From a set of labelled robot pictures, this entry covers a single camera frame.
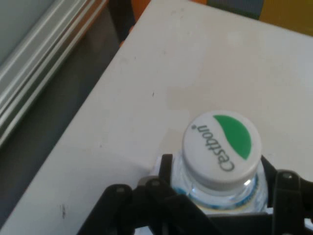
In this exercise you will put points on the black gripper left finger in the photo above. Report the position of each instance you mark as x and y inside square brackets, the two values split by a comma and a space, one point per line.
[151, 208]

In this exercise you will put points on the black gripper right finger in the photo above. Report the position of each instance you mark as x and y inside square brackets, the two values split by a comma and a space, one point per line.
[291, 200]

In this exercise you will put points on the clear water bottle green label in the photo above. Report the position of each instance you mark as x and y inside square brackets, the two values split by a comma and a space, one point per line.
[220, 147]

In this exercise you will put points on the big grey building block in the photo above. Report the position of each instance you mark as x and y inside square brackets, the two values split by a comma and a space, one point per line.
[234, 7]

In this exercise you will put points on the aluminium rail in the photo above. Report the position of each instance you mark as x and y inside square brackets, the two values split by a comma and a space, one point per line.
[31, 61]

